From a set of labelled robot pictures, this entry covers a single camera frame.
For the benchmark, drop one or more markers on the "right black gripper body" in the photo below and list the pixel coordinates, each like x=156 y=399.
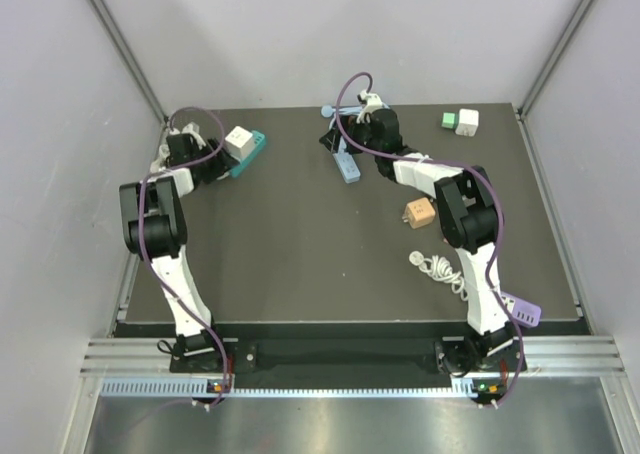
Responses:
x=359 y=134

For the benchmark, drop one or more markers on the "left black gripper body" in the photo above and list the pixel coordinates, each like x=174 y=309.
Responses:
x=214 y=167

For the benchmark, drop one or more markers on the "light blue power strip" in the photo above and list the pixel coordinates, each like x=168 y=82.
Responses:
x=347 y=167

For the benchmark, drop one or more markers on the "white cube adapter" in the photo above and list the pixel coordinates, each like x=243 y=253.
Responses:
x=467 y=122
x=239 y=143

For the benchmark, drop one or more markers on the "teal power strip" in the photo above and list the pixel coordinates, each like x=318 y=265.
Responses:
x=259 y=144

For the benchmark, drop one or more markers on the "small green cube adapter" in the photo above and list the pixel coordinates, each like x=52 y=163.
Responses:
x=449 y=120

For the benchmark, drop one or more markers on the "orange cube adapter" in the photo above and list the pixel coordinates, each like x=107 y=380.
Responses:
x=419 y=213

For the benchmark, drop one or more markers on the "purple power strip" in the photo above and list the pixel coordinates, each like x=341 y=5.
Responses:
x=525 y=313

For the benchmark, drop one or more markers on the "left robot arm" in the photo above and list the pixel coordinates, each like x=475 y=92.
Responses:
x=155 y=230

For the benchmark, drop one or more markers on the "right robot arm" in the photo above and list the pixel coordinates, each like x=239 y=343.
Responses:
x=470 y=216

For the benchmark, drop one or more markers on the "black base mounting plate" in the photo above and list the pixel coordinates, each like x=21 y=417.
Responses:
x=431 y=356

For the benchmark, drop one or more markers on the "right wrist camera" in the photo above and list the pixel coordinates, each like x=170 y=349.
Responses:
x=369 y=103

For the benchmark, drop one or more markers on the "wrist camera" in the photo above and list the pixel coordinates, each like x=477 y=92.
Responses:
x=369 y=103
x=192 y=129

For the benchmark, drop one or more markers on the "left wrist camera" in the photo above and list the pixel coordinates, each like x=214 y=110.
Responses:
x=192 y=129

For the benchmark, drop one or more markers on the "left aluminium frame post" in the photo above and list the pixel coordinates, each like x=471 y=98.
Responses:
x=127 y=56

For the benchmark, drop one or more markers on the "aluminium frame post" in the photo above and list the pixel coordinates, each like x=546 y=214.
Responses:
x=560 y=47
x=127 y=56

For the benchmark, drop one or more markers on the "front aluminium rail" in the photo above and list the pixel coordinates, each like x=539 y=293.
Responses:
x=551 y=356

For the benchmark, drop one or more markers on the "slotted cable duct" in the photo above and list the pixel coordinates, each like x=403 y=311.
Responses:
x=204 y=388

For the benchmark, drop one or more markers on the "right aluminium frame post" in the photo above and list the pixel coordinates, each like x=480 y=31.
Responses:
x=560 y=47

